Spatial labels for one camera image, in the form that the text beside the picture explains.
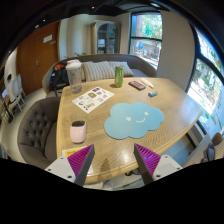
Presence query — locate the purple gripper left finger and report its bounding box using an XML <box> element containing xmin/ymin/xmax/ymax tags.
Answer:
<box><xmin>68</xmin><ymin>145</ymin><xmax>95</xmax><ymax>186</ymax></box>

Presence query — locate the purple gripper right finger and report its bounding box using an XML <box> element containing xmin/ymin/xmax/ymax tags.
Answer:
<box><xmin>134</xmin><ymin>144</ymin><xmax>161</xmax><ymax>185</ymax></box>

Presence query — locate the blue cloud mouse pad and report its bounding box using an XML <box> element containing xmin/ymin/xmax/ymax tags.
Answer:
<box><xmin>104</xmin><ymin>102</ymin><xmax>164</xmax><ymax>140</ymax></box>

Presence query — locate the yellow label sticker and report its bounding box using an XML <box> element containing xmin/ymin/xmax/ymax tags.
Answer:
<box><xmin>62</xmin><ymin>147</ymin><xmax>84</xmax><ymax>157</ymax></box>

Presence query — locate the grey tufted armchair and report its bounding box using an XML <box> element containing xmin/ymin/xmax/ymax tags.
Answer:
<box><xmin>17</xmin><ymin>97</ymin><xmax>60</xmax><ymax>169</ymax></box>

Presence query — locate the small blue eraser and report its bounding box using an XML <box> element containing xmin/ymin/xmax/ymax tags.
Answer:
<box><xmin>148</xmin><ymin>92</ymin><xmax>158</xmax><ymax>98</ymax></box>

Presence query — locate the white sticker sheet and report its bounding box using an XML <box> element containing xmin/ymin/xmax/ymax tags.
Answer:
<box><xmin>73</xmin><ymin>87</ymin><xmax>114</xmax><ymax>113</ymax></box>

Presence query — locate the black red flat case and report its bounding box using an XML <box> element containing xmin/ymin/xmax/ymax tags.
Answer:
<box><xmin>128</xmin><ymin>81</ymin><xmax>146</xmax><ymax>91</ymax></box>

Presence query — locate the cream pen tube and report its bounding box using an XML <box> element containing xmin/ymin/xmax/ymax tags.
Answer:
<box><xmin>140</xmin><ymin>78</ymin><xmax>154</xmax><ymax>89</ymax></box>

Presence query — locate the black backpack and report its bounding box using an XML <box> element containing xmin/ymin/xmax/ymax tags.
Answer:
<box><xmin>50</xmin><ymin>63</ymin><xmax>69</xmax><ymax>91</ymax></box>

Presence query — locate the striped cushion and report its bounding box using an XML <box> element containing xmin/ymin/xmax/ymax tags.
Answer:
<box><xmin>109</xmin><ymin>61</ymin><xmax>134</xmax><ymax>77</ymax></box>
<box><xmin>83</xmin><ymin>61</ymin><xmax>114</xmax><ymax>82</ymax></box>

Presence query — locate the clear plastic shaker bottle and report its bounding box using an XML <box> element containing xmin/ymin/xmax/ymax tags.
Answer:
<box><xmin>66</xmin><ymin>59</ymin><xmax>82</xmax><ymax>93</ymax></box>

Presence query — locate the brown curved sofa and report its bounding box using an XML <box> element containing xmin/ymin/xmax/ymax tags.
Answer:
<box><xmin>42</xmin><ymin>54</ymin><xmax>157</xmax><ymax>96</ymax></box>

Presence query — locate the orange wooden door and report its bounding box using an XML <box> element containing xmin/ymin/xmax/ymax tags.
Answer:
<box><xmin>17</xmin><ymin>21</ymin><xmax>60</xmax><ymax>95</ymax></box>

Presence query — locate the wooden glass cabinet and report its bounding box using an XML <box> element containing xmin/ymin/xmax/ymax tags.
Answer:
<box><xmin>91</xmin><ymin>20</ymin><xmax>120</xmax><ymax>54</ymax></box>

